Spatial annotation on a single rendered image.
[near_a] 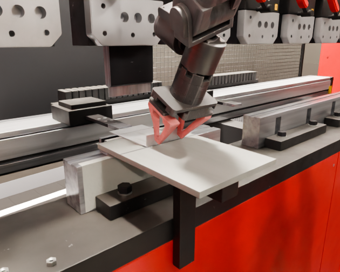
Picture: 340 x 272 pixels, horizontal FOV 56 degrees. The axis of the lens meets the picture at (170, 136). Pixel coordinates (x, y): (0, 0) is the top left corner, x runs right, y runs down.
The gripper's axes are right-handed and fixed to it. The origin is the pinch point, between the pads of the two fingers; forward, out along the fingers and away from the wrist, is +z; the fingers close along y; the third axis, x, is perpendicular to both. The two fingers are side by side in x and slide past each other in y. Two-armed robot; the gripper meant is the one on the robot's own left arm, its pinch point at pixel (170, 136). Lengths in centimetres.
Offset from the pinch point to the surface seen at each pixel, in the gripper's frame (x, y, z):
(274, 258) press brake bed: 23, -36, 36
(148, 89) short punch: -12.6, -2.9, -1.6
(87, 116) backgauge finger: -24.8, 2.5, 13.9
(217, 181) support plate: 15.6, 5.9, -6.5
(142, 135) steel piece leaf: -5.7, 1.2, 4.3
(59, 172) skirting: -149, -57, 183
